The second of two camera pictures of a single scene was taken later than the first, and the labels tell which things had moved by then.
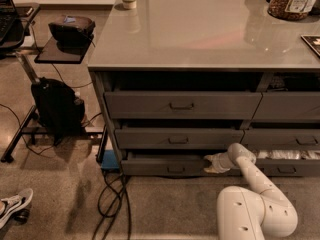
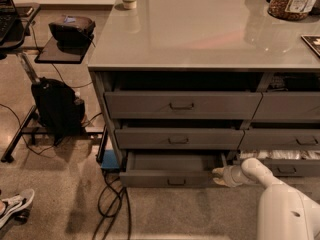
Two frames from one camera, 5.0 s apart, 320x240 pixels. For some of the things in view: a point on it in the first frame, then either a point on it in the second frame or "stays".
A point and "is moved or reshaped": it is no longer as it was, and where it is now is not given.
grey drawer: (177, 138) stays
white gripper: (218, 161) to (227, 176)
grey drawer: (167, 164) is moved or reshaped
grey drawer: (288, 106) stays
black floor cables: (118, 207) stays
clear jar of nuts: (293, 2) stays
